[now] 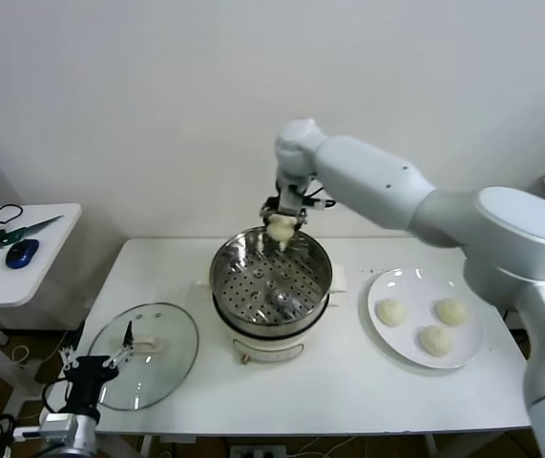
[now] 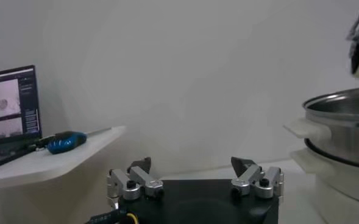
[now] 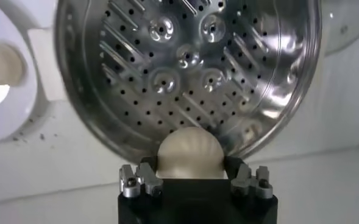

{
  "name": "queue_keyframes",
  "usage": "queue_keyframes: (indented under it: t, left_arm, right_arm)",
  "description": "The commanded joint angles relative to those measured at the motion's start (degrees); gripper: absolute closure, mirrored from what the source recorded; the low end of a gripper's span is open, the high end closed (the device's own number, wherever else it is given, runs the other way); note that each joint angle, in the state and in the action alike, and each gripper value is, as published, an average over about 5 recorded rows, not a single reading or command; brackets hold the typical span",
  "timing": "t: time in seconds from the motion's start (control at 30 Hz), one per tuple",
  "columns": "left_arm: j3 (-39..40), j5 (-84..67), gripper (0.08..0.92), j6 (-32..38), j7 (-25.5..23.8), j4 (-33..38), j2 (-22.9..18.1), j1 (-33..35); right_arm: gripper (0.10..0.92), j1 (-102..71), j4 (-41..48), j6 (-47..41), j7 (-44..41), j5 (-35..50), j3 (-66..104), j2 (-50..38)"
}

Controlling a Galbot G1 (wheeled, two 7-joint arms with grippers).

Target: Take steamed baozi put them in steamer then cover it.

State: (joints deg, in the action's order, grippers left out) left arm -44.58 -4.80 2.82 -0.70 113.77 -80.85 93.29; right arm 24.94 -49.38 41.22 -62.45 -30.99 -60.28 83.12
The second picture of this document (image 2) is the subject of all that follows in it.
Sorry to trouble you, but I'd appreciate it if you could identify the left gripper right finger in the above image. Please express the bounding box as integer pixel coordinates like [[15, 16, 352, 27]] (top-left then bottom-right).
[[230, 156, 285, 200]]

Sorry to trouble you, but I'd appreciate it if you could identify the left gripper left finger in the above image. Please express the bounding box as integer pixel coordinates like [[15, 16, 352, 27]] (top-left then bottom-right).
[[107, 156, 165, 209]]

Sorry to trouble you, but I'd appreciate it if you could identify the stainless steel steamer basket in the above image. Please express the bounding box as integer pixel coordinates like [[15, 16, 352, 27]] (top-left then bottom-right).
[[283, 86, 359, 171]]

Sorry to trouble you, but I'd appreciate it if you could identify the blue computer mouse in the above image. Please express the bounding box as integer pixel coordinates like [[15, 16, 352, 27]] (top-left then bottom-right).
[[47, 131, 88, 155]]

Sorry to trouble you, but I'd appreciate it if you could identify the cream electric pot base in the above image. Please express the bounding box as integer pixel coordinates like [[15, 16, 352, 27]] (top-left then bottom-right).
[[290, 148, 359, 224]]

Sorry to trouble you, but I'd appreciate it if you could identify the white side table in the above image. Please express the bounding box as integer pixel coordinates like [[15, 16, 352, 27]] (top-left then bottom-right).
[[0, 125, 127, 224]]

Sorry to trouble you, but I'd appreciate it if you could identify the black laptop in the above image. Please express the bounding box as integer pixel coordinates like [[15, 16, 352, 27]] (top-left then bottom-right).
[[0, 65, 43, 173]]

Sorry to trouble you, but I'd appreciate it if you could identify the green handled blade tool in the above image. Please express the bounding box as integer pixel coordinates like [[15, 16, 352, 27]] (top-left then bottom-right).
[[34, 127, 113, 152]]

